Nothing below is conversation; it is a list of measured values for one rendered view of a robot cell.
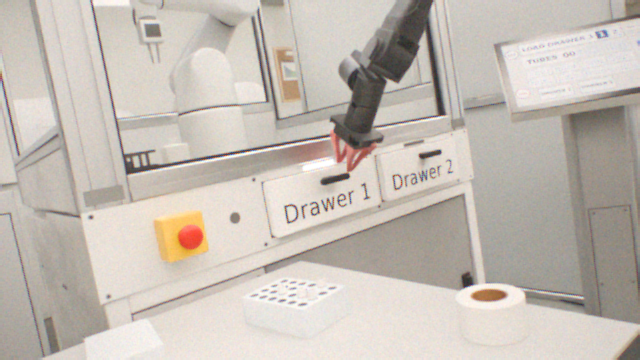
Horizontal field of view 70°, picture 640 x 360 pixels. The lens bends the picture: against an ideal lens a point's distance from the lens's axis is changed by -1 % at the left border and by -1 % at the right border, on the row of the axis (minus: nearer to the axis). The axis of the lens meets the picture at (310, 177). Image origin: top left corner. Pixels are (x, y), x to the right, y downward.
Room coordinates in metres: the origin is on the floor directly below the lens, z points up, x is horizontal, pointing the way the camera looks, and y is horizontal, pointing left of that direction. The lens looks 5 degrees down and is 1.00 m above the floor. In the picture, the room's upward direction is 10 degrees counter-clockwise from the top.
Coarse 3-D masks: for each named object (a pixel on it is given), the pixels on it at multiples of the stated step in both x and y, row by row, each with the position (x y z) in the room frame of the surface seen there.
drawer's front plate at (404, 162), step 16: (432, 144) 1.17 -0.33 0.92; (448, 144) 1.21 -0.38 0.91; (384, 160) 1.07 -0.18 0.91; (400, 160) 1.10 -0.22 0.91; (416, 160) 1.13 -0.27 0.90; (432, 160) 1.17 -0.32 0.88; (384, 176) 1.06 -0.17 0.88; (432, 176) 1.16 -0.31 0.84; (448, 176) 1.20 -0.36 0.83; (384, 192) 1.06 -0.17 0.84; (400, 192) 1.09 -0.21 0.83; (416, 192) 1.12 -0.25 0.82
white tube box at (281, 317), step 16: (272, 288) 0.63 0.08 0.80; (288, 288) 0.62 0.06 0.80; (320, 288) 0.60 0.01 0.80; (336, 288) 0.59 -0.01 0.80; (256, 304) 0.59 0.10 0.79; (272, 304) 0.57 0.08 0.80; (288, 304) 0.56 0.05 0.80; (304, 304) 0.56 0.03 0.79; (320, 304) 0.55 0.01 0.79; (336, 304) 0.57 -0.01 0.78; (256, 320) 0.60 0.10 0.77; (272, 320) 0.57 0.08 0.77; (288, 320) 0.55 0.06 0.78; (304, 320) 0.53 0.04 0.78; (320, 320) 0.55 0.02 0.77; (336, 320) 0.57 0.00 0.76; (304, 336) 0.54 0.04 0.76
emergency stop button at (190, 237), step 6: (186, 228) 0.72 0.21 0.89; (192, 228) 0.72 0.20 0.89; (198, 228) 0.73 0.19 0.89; (180, 234) 0.71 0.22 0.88; (186, 234) 0.71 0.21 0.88; (192, 234) 0.72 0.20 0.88; (198, 234) 0.72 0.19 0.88; (180, 240) 0.71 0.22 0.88; (186, 240) 0.71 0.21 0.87; (192, 240) 0.72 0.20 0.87; (198, 240) 0.72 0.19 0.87; (186, 246) 0.71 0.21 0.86; (192, 246) 0.72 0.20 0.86; (198, 246) 0.73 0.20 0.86
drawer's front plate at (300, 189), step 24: (336, 168) 0.98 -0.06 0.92; (360, 168) 1.02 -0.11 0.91; (264, 192) 0.88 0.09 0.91; (288, 192) 0.90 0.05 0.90; (312, 192) 0.93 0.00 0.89; (336, 192) 0.97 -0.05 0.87; (360, 192) 1.01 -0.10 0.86; (288, 216) 0.89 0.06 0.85; (312, 216) 0.93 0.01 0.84; (336, 216) 0.96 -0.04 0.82
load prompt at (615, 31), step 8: (584, 32) 1.46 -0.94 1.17; (592, 32) 1.45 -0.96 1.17; (600, 32) 1.44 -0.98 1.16; (608, 32) 1.43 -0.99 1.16; (616, 32) 1.42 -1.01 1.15; (544, 40) 1.50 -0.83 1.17; (552, 40) 1.49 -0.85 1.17; (560, 40) 1.48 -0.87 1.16; (568, 40) 1.46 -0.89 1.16; (576, 40) 1.45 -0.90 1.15; (584, 40) 1.44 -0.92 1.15; (592, 40) 1.43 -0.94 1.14; (600, 40) 1.42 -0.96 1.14; (520, 48) 1.51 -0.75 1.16; (528, 48) 1.50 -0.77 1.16; (536, 48) 1.49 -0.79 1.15; (544, 48) 1.48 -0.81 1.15; (552, 48) 1.47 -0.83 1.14
